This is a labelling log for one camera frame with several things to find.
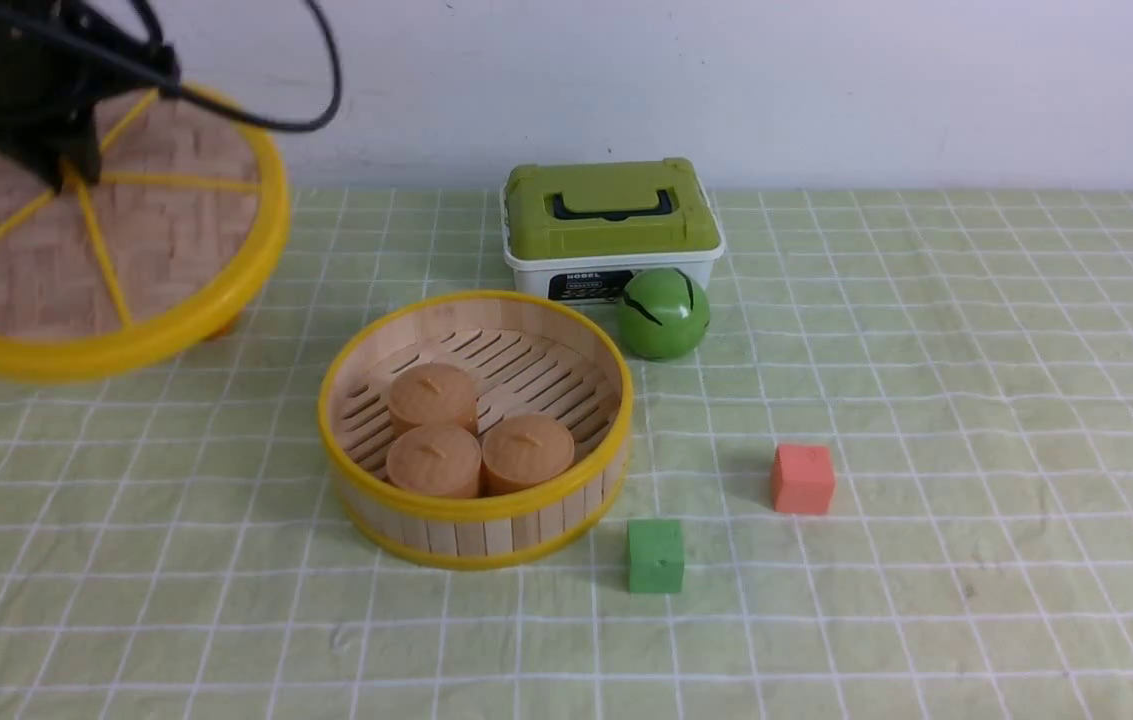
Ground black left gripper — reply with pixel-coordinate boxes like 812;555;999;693
0;1;181;193

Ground yellow-rimmed woven steamer lid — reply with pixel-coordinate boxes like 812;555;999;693
0;91;290;383

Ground yellow-rimmed wooden steamer basket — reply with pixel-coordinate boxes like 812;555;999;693
316;290;634;570

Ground back tan steamed bun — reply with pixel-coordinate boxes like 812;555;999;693
386;363;479;437

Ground tan steamed bun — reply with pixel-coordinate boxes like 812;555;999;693
482;413;576;495
386;363;479;437
386;424;482;500

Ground front left tan steamed bun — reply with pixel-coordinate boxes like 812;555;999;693
386;424;482;500

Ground green-lidded white storage box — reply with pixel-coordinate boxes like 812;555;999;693
499;158;726;304

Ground front right tan steamed bun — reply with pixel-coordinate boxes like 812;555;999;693
482;413;576;495

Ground green toy watermelon ball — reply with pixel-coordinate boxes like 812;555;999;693
616;266;712;361

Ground green foam cube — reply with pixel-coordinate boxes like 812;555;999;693
627;518;685;594

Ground red foam cube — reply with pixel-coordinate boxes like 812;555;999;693
770;443;836;516

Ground green checkered tablecloth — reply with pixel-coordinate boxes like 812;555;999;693
0;188;1133;719

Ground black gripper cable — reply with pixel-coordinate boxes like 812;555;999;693
0;0;343;134

